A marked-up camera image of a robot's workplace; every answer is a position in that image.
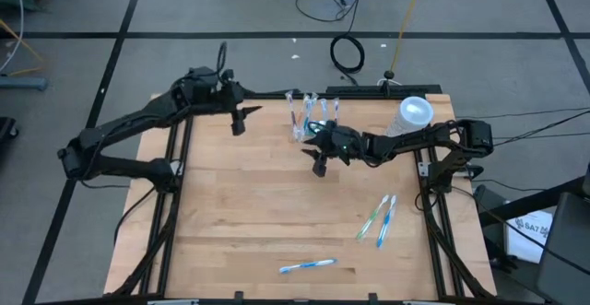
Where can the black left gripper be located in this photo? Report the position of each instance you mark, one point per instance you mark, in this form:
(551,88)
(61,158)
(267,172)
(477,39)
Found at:
(232,95)

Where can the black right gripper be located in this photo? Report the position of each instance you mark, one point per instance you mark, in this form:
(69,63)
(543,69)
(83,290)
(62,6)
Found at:
(343,144)

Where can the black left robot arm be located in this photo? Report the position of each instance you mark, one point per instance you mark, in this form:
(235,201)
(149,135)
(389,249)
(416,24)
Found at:
(129,120)

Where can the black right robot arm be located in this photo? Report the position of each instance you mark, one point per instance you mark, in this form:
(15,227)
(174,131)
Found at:
(415,140)

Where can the clear plastic cup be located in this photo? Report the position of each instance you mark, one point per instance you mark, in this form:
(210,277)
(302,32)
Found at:
(297,135)

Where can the white plastic cup stack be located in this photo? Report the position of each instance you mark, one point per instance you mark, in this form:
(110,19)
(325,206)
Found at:
(416,111)

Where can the black foot pedal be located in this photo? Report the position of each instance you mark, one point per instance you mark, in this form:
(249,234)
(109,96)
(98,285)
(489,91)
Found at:
(488,199)

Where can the black stand bar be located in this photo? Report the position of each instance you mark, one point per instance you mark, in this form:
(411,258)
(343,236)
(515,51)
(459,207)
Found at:
(530,202)

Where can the grey desk foot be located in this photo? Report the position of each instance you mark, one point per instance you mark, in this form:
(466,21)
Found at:
(23,83)

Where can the white printed box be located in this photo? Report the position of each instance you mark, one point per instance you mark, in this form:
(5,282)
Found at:
(525,245)

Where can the black caster base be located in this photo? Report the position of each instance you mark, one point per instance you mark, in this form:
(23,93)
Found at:
(5,132)

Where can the dark grey chair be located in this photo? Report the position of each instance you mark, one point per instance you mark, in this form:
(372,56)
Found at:
(567,249)

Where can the black aluminium table frame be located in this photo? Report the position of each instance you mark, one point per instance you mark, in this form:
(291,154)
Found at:
(276,96)

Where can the silver mounting bracket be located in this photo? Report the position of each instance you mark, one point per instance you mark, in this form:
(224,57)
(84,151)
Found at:
(423,169)

